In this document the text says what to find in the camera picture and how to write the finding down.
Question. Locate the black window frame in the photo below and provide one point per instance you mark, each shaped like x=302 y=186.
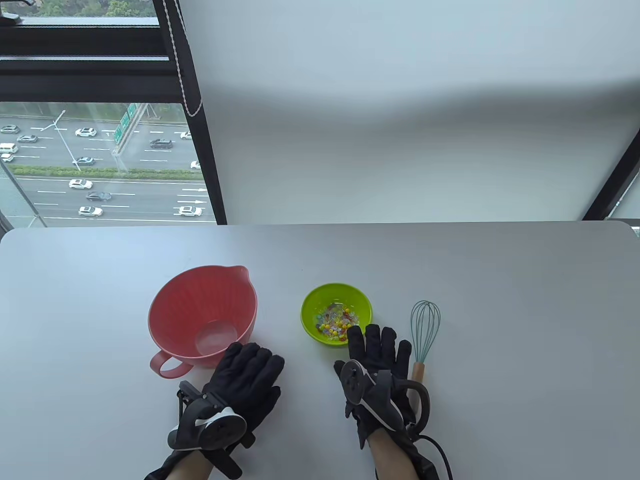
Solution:
x=90 y=50

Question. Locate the person's left forearm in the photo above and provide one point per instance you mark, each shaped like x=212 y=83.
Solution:
x=190 y=465

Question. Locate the person's right forearm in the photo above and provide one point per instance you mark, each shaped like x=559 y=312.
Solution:
x=395 y=457

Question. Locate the white roller blind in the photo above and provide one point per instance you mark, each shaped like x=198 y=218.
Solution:
x=400 y=110

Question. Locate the green plastic bowl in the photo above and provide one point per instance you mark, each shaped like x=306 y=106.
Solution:
x=330 y=299

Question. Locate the black right hand controller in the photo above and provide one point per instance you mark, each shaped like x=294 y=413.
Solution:
x=356 y=382

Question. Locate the pile of colourful plastic decorations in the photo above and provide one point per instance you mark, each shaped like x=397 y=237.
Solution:
x=334 y=320

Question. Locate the person's right hand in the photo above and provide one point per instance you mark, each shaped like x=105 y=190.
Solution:
x=376 y=354

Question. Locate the grey left hand controller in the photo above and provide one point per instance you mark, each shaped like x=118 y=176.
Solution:
x=212 y=425

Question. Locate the pink salad bowl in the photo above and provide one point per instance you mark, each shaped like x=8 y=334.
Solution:
x=202 y=317

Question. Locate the person's left hand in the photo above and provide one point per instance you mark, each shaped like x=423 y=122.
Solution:
x=247 y=377

